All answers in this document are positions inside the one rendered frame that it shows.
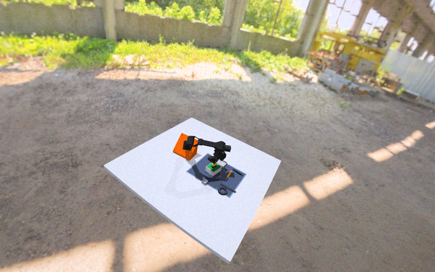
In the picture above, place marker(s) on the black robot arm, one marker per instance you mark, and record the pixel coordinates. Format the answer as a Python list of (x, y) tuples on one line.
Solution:
[(219, 146)]

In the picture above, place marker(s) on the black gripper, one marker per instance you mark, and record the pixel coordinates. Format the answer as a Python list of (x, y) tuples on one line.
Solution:
[(214, 158)]

